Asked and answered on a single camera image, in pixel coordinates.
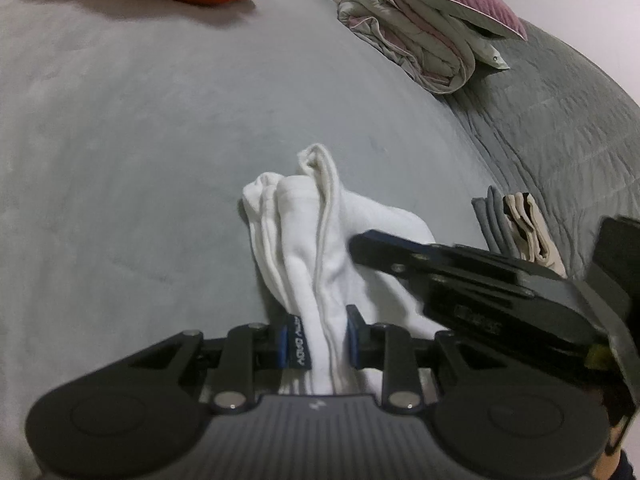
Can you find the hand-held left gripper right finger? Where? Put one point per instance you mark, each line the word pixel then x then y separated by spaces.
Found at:
pixel 352 342

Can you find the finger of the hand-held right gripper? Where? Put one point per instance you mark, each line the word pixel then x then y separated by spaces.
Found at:
pixel 390 255

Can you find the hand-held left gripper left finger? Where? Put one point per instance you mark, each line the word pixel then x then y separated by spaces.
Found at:
pixel 282 347

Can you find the white t-shirt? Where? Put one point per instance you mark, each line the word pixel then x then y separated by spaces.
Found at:
pixel 320 240

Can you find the person's right hand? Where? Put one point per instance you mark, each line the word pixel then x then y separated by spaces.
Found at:
pixel 614 435

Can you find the folded beige garment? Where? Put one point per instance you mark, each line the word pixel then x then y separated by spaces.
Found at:
pixel 532 235

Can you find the grey quilted blanket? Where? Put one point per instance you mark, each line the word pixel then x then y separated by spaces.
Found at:
pixel 565 125

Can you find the folded grey pink quilt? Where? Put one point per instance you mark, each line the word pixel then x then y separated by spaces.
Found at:
pixel 415 40

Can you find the white pillow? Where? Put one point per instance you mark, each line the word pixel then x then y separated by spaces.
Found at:
pixel 492 55

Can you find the grey bed sheet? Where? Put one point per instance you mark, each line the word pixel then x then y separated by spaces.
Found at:
pixel 125 135

